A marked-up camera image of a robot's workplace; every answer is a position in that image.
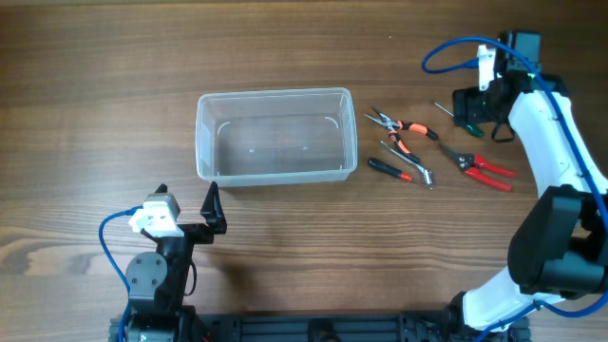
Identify orange black needle-nose pliers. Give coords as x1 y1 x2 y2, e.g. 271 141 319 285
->
366 107 439 163

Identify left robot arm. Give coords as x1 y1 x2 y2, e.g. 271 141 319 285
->
117 182 227 341

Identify right blue cable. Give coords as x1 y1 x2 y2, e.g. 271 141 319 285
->
421 35 608 342

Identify blue cable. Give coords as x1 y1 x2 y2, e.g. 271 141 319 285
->
98 207 143 342
421 35 608 342

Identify left blue cable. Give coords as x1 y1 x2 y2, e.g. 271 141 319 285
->
98 207 143 342

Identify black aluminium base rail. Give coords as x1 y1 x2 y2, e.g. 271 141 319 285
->
107 311 532 342

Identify clear plastic container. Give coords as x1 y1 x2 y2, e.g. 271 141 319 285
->
196 87 358 187

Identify green handled screwdriver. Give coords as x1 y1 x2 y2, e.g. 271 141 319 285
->
430 100 484 138

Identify red handled cutters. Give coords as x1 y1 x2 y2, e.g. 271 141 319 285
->
439 144 517 192

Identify silver socket wrench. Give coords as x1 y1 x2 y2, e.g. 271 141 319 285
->
380 142 434 188

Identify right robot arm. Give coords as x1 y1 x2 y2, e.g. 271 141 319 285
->
441 30 607 341

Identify black red screwdriver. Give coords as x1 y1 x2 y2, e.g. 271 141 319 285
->
368 158 412 182

